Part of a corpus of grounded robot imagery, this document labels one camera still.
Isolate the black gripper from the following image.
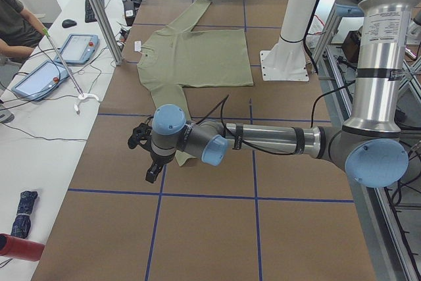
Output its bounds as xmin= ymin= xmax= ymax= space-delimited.
xmin=145 ymin=147 xmax=176 ymax=183

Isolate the olive green long-sleeve shirt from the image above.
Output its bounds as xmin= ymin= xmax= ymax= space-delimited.
xmin=136 ymin=0 xmax=255 ymax=167

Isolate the white shirt price tag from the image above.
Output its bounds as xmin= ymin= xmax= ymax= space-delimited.
xmin=134 ymin=40 xmax=142 ymax=53

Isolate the grabber stick with white hook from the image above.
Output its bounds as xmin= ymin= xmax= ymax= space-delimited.
xmin=42 ymin=28 xmax=99 ymax=115

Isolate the black keyboard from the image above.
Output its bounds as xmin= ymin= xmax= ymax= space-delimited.
xmin=84 ymin=0 xmax=105 ymax=24

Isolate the folded dark blue umbrella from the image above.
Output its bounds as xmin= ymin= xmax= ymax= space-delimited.
xmin=11 ymin=191 xmax=38 ymax=239

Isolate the far blue teach pendant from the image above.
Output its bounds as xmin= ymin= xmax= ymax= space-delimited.
xmin=60 ymin=34 xmax=99 ymax=65

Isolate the blue teach pendant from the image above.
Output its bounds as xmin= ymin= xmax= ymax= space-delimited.
xmin=11 ymin=61 xmax=68 ymax=101
xmin=60 ymin=34 xmax=99 ymax=65

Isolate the black computer mouse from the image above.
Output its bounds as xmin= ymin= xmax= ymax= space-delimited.
xmin=62 ymin=19 xmax=77 ymax=28

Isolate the near blue teach pendant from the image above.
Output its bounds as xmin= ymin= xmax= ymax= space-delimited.
xmin=11 ymin=61 xmax=68 ymax=101

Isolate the red cylindrical bottle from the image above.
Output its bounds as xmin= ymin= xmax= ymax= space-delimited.
xmin=1 ymin=234 xmax=45 ymax=262

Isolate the seated person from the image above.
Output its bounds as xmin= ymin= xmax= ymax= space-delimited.
xmin=1 ymin=0 xmax=47 ymax=63

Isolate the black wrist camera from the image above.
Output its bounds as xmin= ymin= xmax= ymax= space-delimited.
xmin=128 ymin=123 xmax=152 ymax=151

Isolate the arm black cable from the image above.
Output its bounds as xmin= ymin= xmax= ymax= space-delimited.
xmin=190 ymin=73 xmax=358 ymax=157

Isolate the aluminium frame post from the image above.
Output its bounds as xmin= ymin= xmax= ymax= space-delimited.
xmin=89 ymin=0 xmax=123 ymax=66

